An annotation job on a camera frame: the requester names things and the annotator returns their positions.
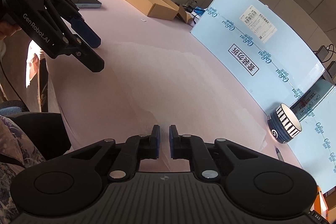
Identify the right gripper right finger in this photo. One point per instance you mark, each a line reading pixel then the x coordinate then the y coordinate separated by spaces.
pixel 193 149

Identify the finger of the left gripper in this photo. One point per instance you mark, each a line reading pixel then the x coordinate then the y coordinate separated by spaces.
pixel 70 12
pixel 86 56

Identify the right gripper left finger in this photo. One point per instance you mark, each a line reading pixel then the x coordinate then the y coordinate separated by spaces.
pixel 130 154

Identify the grey black pen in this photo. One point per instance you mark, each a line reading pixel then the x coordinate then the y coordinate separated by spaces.
pixel 279 155

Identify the striped blue ceramic bowl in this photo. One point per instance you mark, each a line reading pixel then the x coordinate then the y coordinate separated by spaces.
pixel 283 124

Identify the blue tissue box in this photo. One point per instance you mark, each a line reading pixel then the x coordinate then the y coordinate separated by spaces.
pixel 197 12

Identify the large light blue box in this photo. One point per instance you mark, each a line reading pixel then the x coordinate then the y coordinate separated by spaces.
pixel 268 58

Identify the orange flat box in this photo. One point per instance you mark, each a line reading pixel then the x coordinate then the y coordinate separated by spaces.
pixel 320 205

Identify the black power adapter middle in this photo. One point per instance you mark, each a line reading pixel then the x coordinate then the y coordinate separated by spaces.
pixel 331 69

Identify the black power adapter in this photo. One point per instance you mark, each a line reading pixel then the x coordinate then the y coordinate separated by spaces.
pixel 331 69
pixel 322 53

